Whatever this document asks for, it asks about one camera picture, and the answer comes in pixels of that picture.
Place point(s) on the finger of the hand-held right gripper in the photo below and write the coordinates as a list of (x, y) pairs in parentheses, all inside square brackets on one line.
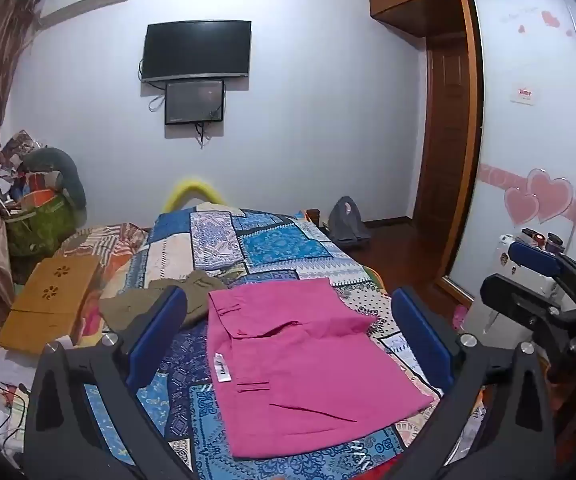
[(512, 292), (532, 256)]

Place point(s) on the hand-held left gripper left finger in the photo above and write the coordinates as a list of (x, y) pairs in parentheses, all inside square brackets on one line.
[(167, 321)]

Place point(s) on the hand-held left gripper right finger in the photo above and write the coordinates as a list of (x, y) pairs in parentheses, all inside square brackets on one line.
[(421, 331)]

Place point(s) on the pink pants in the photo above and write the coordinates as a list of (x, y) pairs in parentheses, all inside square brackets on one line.
[(308, 360)]

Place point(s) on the olive green garment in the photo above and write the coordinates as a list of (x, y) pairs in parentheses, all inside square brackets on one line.
[(133, 305)]

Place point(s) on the pink slipper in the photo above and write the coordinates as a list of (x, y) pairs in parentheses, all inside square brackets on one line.
[(459, 317)]

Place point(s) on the striped orange blanket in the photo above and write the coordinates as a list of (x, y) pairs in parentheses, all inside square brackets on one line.
[(103, 242)]

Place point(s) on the wooden lap desk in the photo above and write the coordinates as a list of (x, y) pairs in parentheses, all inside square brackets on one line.
[(43, 305)]

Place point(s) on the grey bag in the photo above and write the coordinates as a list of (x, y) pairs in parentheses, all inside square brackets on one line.
[(347, 227)]

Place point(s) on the patchwork blanket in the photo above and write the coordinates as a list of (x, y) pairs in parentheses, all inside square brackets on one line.
[(273, 247)]

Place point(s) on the yellow headboard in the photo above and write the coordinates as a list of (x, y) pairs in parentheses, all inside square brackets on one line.
[(193, 189)]

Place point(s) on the green bag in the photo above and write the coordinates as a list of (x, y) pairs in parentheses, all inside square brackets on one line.
[(38, 227)]

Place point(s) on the white door sticker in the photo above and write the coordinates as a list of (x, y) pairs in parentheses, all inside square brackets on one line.
[(523, 94)]

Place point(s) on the grey neck pillow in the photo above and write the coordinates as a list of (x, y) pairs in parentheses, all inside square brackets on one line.
[(70, 175)]

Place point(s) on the pile of papers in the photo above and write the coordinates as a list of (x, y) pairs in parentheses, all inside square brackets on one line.
[(13, 160)]

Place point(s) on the small black wall monitor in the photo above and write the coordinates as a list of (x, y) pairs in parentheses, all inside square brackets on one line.
[(194, 102)]

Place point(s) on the black wall television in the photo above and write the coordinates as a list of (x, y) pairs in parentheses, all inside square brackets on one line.
[(197, 50)]

